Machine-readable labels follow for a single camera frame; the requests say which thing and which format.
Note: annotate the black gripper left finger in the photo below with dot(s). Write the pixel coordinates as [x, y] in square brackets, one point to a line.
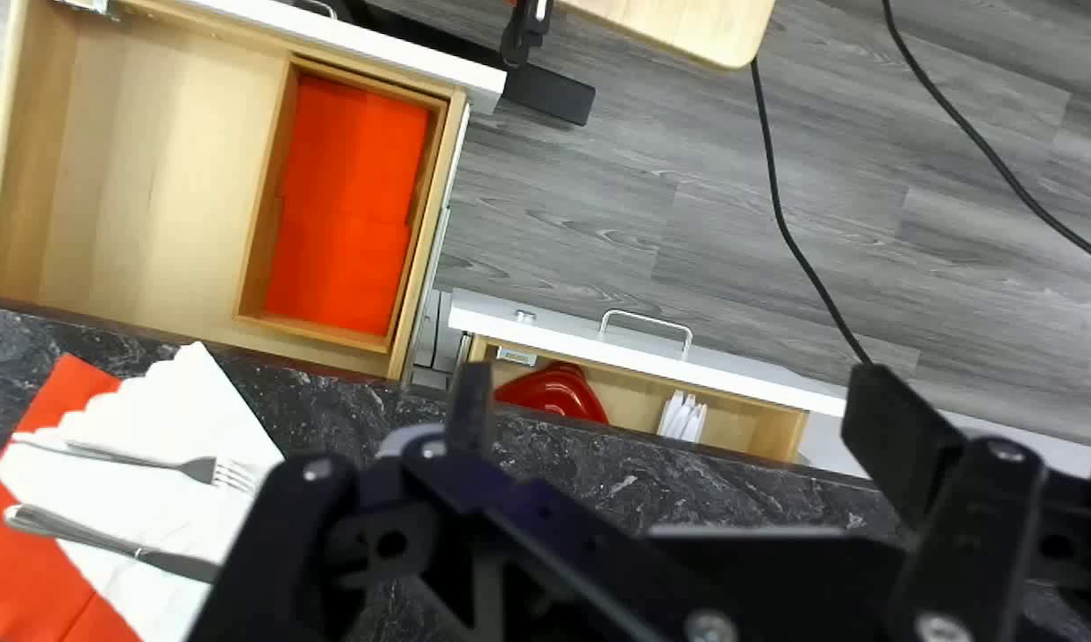
[309, 538]

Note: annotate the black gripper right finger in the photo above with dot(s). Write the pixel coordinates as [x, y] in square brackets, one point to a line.
[976, 538]

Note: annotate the silver fork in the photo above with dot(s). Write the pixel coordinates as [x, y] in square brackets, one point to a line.
[154, 462]

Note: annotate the silver knife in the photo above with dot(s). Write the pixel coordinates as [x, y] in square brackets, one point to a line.
[103, 539]

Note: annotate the red item in small drawer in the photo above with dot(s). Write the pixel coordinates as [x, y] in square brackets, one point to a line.
[556, 394]

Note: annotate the white item in small drawer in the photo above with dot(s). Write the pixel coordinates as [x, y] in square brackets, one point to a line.
[683, 415]

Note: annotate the wooden box red lining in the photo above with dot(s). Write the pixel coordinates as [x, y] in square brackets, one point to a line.
[342, 201]

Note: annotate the small wooden drawer white front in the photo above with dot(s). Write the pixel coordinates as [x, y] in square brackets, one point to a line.
[640, 357]

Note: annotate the large wooden drawer white front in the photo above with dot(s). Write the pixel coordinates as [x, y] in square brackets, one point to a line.
[131, 179]

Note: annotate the white paper napkin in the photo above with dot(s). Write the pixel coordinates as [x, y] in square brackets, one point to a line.
[164, 405]

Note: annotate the red paper napkin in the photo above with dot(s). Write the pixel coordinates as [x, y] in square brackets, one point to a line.
[21, 582]

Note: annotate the black stand foot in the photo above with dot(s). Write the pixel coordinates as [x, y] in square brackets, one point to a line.
[547, 96]

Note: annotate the light wooden board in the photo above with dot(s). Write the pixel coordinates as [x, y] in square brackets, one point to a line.
[689, 30]

